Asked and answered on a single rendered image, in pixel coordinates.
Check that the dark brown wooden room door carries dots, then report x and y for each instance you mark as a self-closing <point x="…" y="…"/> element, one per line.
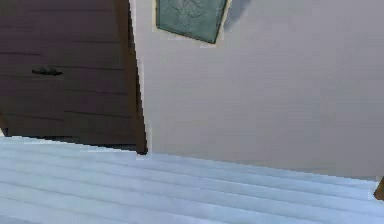
<point x="80" y="100"/>

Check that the brown wooden furniture corner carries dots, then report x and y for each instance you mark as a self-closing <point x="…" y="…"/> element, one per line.
<point x="380" y="190"/>

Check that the green framed wall picture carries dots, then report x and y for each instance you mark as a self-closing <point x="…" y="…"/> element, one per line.
<point x="191" y="16"/>

